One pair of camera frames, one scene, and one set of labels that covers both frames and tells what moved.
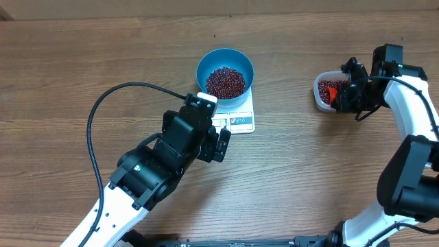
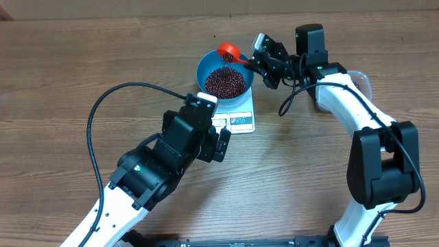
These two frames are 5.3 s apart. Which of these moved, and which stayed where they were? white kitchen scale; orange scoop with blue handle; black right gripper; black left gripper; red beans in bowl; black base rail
Moved: black right gripper; orange scoop with blue handle
Stayed: black base rail; black left gripper; red beans in bowl; white kitchen scale
